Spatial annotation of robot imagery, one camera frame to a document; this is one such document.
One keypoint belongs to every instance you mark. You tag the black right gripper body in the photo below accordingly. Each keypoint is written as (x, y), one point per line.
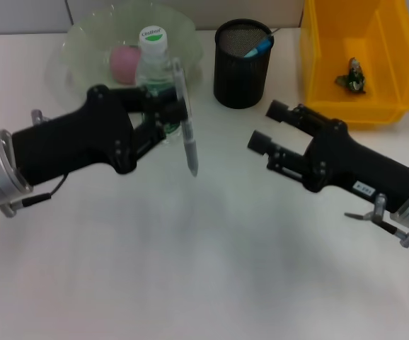
(353, 163)

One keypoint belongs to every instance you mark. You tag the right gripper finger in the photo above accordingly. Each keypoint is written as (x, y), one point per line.
(296, 115)
(282, 156)

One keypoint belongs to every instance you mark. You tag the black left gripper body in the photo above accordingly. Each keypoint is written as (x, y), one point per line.
(77, 141)

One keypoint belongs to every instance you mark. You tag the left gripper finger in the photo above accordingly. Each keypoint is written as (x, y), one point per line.
(141, 99)
(158, 127)

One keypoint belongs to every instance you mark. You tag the silver ballpoint pen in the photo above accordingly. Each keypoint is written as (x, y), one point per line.
(188, 141)

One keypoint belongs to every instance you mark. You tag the pink toy peach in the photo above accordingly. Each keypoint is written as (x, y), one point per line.
(121, 63)

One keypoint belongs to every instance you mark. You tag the green label water bottle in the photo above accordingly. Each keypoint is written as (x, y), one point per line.
(152, 39)

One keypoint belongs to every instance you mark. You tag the green plastic wrapper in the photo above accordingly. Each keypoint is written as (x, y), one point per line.
(355, 79)

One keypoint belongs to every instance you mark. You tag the blue plastic scissors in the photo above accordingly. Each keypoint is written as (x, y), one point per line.
(261, 46)

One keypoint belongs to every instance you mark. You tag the transparent plastic ruler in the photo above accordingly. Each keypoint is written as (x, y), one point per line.
(274, 32)

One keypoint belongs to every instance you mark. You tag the black mesh pen holder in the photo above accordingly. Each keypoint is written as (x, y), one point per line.
(241, 78)

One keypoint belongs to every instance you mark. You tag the translucent green fruit plate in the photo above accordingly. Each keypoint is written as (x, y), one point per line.
(84, 46)

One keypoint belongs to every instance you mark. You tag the yellow plastic storage bin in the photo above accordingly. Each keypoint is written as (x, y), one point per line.
(332, 106)

